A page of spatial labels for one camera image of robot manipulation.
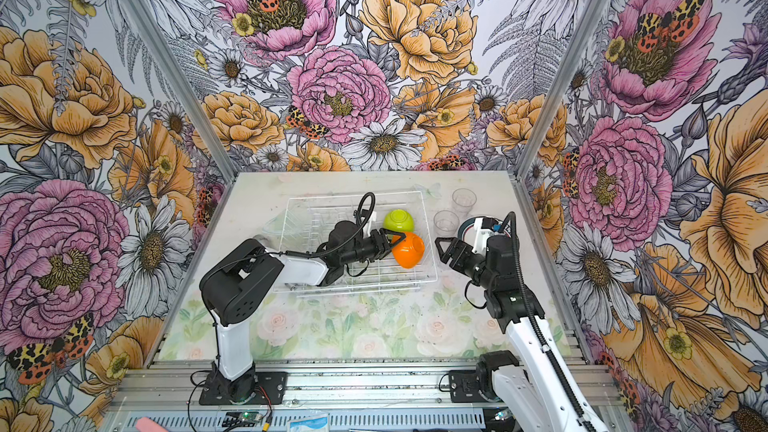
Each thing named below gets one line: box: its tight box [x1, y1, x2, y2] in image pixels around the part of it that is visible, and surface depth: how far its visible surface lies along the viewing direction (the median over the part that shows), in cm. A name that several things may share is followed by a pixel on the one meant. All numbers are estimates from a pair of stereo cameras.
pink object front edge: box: [135, 416, 169, 432], surface depth 71 cm
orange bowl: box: [391, 232, 425, 269], surface depth 90 cm
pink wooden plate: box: [458, 217, 477, 241], surface depth 104 cm
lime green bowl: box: [383, 209, 415, 233], surface depth 101 cm
